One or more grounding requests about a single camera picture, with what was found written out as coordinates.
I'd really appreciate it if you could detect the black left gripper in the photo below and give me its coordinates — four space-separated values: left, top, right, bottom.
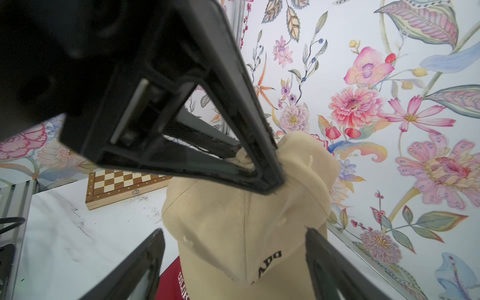
1 1 199 165

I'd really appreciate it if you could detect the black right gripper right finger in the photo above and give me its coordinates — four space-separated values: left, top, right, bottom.
305 227 389 300

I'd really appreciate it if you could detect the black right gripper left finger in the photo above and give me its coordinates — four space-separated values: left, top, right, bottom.
82 228 165 300

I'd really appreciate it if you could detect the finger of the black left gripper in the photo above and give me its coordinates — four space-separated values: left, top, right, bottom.
97 109 263 188
179 1 285 195

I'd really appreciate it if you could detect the maroon cap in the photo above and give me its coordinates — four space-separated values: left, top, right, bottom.
155 257 190 300

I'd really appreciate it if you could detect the tan Colorado baseball cap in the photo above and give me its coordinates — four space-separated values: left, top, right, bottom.
162 132 341 300

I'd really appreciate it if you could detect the wooden chessboard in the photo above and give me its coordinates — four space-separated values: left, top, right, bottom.
85 169 173 210

